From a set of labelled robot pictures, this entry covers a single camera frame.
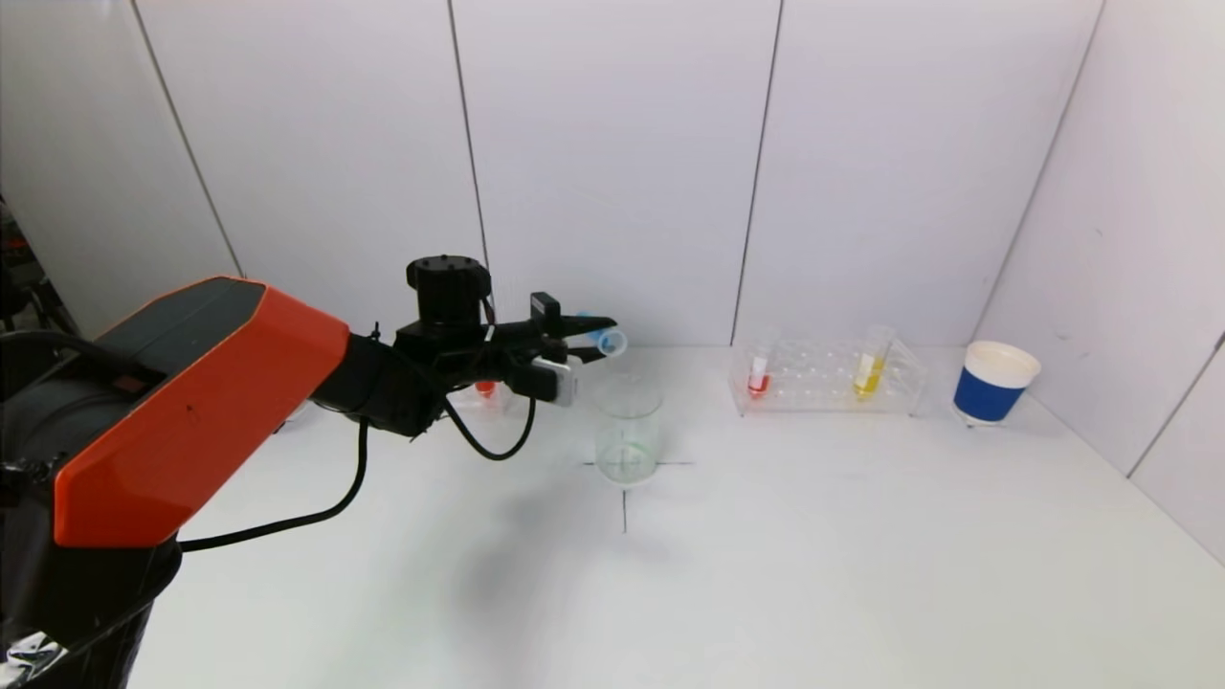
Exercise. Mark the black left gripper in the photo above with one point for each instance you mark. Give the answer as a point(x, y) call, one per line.
point(545, 317)

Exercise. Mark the test tube with blue pigment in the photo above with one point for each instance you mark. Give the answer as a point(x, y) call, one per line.
point(612, 343)

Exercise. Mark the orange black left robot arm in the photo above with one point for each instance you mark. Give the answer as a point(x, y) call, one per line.
point(191, 383)

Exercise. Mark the clear acrylic test tube rack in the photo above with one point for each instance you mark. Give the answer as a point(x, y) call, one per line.
point(493, 400)
point(813, 378)

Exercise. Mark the test tube with red pigment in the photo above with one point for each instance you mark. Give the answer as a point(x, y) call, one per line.
point(485, 388)
point(758, 384)

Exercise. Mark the clear glass beaker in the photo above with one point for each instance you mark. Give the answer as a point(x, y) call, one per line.
point(627, 461)

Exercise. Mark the test tube with yellow pigment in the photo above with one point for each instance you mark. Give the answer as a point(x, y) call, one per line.
point(867, 379)

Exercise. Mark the white paper cup blue sleeve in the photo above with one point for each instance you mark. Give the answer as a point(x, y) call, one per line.
point(986, 397)

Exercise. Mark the black metal stand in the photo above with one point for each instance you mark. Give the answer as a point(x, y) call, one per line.
point(14, 287)

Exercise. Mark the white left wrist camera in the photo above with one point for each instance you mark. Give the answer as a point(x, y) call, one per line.
point(565, 383)

